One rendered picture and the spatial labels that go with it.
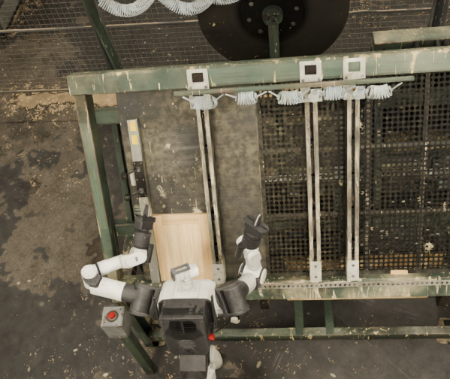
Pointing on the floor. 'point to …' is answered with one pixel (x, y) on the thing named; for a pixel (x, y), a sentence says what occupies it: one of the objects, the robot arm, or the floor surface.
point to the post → (139, 353)
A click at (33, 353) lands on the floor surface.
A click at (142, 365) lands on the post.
